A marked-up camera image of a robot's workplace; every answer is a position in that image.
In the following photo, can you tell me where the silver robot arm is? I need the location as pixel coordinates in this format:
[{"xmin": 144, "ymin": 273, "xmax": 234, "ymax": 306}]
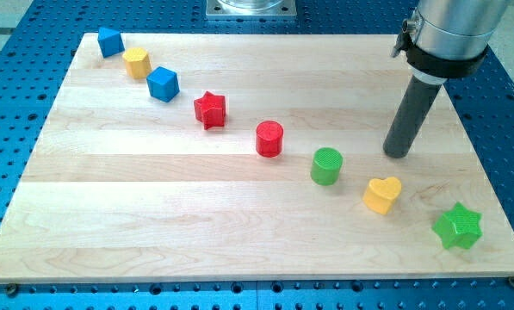
[{"xmin": 391, "ymin": 0, "xmax": 510, "ymax": 84}]

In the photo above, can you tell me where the red cylinder block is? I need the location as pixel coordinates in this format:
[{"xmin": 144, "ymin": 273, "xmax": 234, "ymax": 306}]
[{"xmin": 256, "ymin": 121, "xmax": 284, "ymax": 158}]

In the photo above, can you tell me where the red star block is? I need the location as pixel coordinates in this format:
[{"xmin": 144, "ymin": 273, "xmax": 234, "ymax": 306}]
[{"xmin": 194, "ymin": 91, "xmax": 226, "ymax": 130}]

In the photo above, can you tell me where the green cylinder block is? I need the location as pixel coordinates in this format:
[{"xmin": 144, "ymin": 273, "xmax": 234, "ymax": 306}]
[{"xmin": 310, "ymin": 147, "xmax": 344, "ymax": 186}]

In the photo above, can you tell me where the light wooden board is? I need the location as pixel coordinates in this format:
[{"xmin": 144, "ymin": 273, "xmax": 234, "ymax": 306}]
[{"xmin": 0, "ymin": 33, "xmax": 514, "ymax": 283}]

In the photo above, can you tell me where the blue cube block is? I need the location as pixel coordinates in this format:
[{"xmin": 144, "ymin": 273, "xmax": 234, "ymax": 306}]
[{"xmin": 146, "ymin": 66, "xmax": 180, "ymax": 102}]

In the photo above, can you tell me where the yellow heart block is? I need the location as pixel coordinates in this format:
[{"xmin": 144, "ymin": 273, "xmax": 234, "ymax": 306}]
[{"xmin": 362, "ymin": 177, "xmax": 402, "ymax": 215}]

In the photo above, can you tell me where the yellow hexagon block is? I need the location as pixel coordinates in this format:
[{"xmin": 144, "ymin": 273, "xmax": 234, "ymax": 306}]
[{"xmin": 122, "ymin": 47, "xmax": 152, "ymax": 79}]

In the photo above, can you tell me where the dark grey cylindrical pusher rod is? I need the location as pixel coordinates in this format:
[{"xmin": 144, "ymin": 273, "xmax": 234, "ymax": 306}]
[{"xmin": 383, "ymin": 76, "xmax": 441, "ymax": 158}]

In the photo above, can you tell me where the blue triangle block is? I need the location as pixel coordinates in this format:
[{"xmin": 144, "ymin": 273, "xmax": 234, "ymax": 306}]
[{"xmin": 97, "ymin": 28, "xmax": 125, "ymax": 58}]

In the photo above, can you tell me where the green star block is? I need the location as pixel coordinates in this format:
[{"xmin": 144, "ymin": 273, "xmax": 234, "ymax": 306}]
[{"xmin": 432, "ymin": 202, "xmax": 483, "ymax": 250}]

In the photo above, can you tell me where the blue perforated metal table plate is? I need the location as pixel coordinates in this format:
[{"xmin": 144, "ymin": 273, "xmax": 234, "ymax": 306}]
[{"xmin": 0, "ymin": 1, "xmax": 514, "ymax": 309}]

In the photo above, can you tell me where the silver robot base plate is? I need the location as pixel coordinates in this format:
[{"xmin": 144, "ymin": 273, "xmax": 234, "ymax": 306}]
[{"xmin": 204, "ymin": 0, "xmax": 297, "ymax": 21}]

